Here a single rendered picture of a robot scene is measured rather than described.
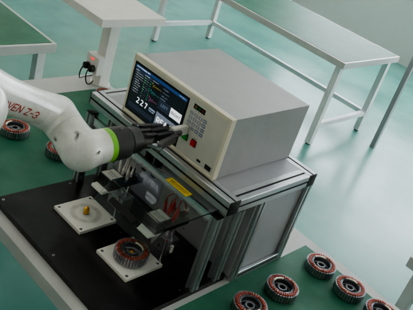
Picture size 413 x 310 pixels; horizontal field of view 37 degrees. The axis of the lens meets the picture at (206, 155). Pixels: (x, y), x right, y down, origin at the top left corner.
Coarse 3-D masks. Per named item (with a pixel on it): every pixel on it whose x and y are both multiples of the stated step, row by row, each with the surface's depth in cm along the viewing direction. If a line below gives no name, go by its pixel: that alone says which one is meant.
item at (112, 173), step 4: (100, 172) 201; (104, 172) 202; (108, 172) 202; (112, 172) 203; (116, 172) 204; (100, 176) 202; (104, 176) 200; (108, 176) 201; (112, 176) 201; (116, 176) 202; (120, 176) 203; (124, 176) 208; (96, 180) 203; (100, 180) 202; (104, 180) 200; (108, 180) 199; (92, 184) 202; (96, 184) 202; (100, 184) 202; (104, 184) 201; (96, 188) 200; (100, 188) 200
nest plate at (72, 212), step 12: (60, 204) 203; (72, 204) 205; (84, 204) 207; (96, 204) 209; (72, 216) 200; (84, 216) 202; (96, 216) 204; (108, 216) 205; (84, 228) 196; (96, 228) 199
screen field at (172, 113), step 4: (160, 100) 188; (160, 104) 188; (164, 104) 187; (160, 108) 188; (164, 108) 187; (168, 108) 186; (172, 108) 185; (164, 112) 187; (168, 112) 186; (172, 112) 185; (176, 112) 184; (172, 116) 185; (176, 116) 184; (180, 116) 183; (176, 120) 184; (180, 120) 183
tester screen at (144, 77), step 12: (144, 72) 190; (132, 84) 195; (144, 84) 191; (156, 84) 188; (132, 96) 196; (144, 96) 192; (156, 96) 189; (168, 96) 185; (180, 96) 181; (132, 108) 197; (156, 108) 190; (180, 108) 182
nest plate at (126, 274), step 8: (104, 248) 191; (112, 248) 192; (104, 256) 187; (112, 256) 188; (152, 256) 194; (112, 264) 185; (120, 264) 186; (152, 264) 191; (160, 264) 192; (120, 272) 183; (128, 272) 184; (136, 272) 185; (144, 272) 187; (128, 280) 183
